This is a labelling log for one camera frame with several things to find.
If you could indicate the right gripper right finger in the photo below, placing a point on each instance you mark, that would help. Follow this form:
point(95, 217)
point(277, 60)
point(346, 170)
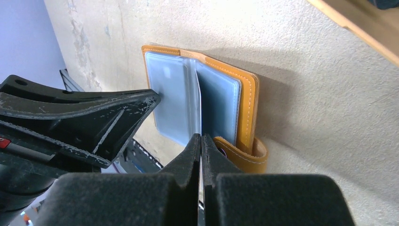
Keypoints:
point(235, 198)

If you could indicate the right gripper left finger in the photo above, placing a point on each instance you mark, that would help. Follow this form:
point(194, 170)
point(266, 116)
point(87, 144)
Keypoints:
point(166, 198)

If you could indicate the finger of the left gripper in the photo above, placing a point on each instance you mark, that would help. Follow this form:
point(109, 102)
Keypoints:
point(21, 98)

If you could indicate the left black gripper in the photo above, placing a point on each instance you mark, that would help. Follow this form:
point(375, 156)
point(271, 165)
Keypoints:
point(36, 152)

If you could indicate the orange oval tray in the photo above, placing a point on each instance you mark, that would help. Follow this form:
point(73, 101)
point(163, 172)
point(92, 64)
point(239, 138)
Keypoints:
point(378, 28)

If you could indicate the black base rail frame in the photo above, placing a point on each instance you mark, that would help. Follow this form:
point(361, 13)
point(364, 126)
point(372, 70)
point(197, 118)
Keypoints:
point(136, 160)

